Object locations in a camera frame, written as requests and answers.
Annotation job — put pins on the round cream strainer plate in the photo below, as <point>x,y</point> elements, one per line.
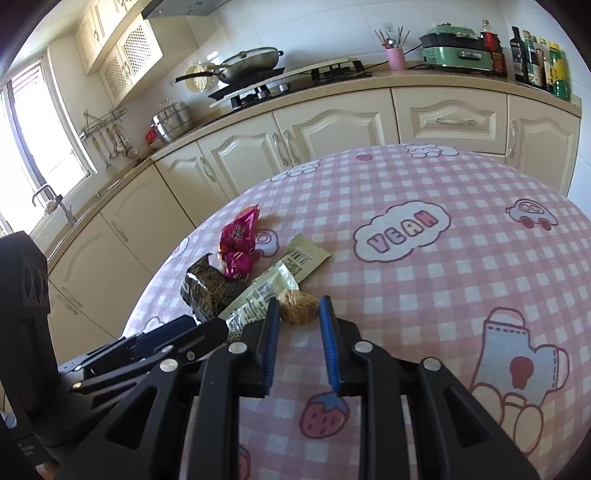
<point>199,84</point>

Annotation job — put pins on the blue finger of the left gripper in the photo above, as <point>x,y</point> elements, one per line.
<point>175,345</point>
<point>152,340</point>

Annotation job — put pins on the black wok with lid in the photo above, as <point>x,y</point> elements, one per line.
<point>241,65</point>

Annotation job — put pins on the steel steamer pot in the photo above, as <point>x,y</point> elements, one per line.
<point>172,121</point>

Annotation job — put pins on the red bowl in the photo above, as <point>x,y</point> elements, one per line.
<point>151,136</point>

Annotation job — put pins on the black gas stove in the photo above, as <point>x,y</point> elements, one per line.
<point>324,73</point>

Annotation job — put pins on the cream lower cabinets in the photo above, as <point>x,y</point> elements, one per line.
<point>102,265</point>

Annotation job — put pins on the pink utensil holder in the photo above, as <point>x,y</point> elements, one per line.
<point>396,58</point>

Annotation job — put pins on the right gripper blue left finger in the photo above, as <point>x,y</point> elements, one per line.
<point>194,408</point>

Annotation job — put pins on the steel sink faucet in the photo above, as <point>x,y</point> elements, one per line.
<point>54,202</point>

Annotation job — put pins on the wall utensil rack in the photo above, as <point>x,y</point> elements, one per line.
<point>106,136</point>

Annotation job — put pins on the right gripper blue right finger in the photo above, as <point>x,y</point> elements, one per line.
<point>418,420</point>

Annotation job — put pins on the cream upper cabinets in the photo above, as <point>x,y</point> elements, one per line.
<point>117,43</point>

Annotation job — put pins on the black snack wrapper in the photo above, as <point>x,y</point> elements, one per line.
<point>207,291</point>

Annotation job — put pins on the kitchen window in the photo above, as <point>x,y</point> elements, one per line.
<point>39,158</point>

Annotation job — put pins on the cream cabinets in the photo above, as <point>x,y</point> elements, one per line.
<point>117,43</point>
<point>102,265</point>

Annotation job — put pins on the beige striped wrapper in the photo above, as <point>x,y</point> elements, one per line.
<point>301,259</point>

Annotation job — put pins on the green yellow bottle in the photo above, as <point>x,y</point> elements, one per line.
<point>559,75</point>

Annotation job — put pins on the magenta candy wrapper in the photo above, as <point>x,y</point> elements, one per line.
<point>237,244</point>

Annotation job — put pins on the green electric cooker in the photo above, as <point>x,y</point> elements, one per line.
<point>454,47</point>

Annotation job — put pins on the pink checkered tablecloth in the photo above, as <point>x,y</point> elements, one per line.
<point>435,252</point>

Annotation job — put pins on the dark soy sauce bottle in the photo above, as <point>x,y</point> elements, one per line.
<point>519,56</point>

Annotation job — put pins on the grey range hood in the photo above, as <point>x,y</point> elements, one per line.
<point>173,8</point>

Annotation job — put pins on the brown walnut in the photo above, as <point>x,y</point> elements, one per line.
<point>297,308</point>

